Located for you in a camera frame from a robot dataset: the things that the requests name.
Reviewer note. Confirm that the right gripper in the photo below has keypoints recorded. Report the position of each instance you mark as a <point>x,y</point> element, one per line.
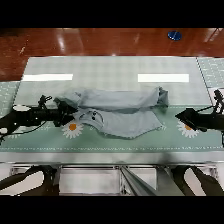
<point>193,117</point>

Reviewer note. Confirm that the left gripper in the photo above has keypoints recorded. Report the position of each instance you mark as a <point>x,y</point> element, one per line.
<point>65,113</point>

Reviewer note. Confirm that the pale grey-blue shirt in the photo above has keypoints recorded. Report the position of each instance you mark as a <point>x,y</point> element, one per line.
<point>123,113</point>

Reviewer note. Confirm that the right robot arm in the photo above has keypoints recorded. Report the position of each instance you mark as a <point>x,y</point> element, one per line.
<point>215,122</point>

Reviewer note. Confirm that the blue round disc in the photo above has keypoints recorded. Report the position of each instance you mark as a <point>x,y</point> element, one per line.
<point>174,35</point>

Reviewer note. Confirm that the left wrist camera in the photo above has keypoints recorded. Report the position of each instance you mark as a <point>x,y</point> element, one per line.
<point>44,100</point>

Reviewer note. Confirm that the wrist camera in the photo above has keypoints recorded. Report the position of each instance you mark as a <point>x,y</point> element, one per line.
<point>44,100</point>
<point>218,96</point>

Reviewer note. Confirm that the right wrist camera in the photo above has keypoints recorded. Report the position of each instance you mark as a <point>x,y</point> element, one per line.
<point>218,96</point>

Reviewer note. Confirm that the silver frame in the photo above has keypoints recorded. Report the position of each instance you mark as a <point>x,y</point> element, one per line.
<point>100,158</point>

